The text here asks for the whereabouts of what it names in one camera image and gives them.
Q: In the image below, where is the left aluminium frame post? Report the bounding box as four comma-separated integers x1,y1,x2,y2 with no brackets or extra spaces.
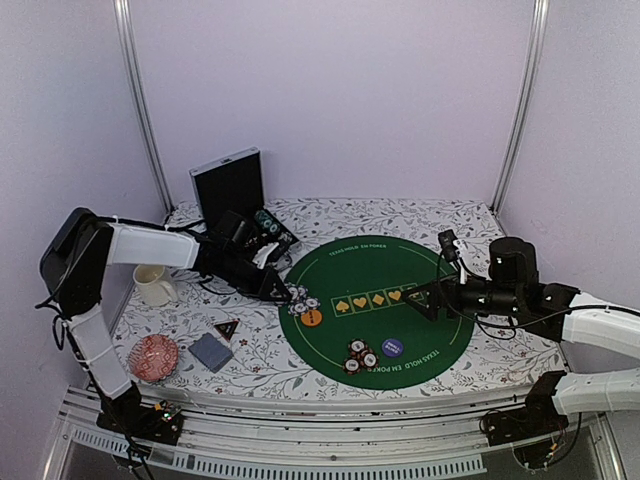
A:
113,0,174,214

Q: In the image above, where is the white ceramic mug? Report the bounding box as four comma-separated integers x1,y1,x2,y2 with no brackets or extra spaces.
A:
133,265,179,307

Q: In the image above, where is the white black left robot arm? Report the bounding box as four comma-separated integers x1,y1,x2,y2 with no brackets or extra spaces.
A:
35,207,291,434

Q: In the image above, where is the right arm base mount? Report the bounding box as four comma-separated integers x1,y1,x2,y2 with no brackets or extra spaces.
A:
479,396,569,469

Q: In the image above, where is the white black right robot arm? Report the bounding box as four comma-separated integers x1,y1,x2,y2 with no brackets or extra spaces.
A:
401,237,639,436

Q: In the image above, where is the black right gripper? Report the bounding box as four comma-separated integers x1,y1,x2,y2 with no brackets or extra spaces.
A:
401,270,523,323

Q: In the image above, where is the orange big blind button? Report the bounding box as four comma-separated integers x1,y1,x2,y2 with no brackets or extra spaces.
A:
300,309,323,328

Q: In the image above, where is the aluminium poker chip case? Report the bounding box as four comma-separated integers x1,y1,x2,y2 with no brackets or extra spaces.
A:
189,147,299,255

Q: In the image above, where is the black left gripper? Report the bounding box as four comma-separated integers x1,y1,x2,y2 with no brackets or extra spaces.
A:
212,250,292,301

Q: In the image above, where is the right aluminium frame post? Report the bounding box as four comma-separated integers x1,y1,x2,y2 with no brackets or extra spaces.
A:
490,0,550,217

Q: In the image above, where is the red black 100 chip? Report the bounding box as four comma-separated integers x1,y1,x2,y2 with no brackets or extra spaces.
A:
348,339,368,357

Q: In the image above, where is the right poker chip stack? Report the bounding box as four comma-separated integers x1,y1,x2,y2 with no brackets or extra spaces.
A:
254,210,280,236

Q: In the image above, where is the aluminium frame post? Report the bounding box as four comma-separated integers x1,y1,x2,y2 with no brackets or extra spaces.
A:
113,0,174,214
490,0,550,217

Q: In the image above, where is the red patterned bowl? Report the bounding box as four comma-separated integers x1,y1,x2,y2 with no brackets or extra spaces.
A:
128,334,179,383

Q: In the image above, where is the black triangular card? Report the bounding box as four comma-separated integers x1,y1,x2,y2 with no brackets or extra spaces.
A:
213,319,239,342

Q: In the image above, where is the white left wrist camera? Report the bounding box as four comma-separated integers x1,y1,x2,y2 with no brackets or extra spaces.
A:
252,242,281,269

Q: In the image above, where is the purple small blind button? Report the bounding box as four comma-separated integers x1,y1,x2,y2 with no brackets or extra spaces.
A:
381,338,404,358

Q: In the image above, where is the round green poker mat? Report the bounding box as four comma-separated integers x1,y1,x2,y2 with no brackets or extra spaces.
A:
279,235,474,390

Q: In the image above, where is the aluminium front rail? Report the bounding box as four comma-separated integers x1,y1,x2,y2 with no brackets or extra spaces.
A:
49,384,621,480

